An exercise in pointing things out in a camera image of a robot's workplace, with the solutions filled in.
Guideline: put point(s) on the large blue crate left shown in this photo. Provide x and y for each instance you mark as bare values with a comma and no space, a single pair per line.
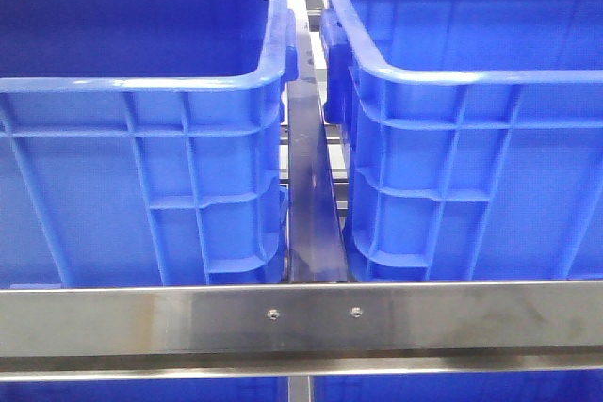
140,142

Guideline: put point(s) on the large blue crate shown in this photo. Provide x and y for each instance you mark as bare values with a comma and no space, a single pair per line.
475,135
140,142

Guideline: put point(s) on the large blue crate right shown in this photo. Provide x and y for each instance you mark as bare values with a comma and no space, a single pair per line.
475,135

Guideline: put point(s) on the blue crate lower left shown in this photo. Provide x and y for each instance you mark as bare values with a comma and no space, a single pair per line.
203,389

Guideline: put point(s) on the blue crate lower right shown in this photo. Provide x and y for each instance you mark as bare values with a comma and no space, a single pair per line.
582,385

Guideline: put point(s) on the left rail screw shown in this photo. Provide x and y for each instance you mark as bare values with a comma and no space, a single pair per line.
273,314

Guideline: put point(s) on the rail screw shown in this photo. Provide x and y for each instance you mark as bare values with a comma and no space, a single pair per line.
273,314
356,312

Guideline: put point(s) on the right rail screw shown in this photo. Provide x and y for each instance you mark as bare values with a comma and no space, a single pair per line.
356,312

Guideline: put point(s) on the steel front rack rail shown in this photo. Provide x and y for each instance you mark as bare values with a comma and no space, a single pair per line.
223,331

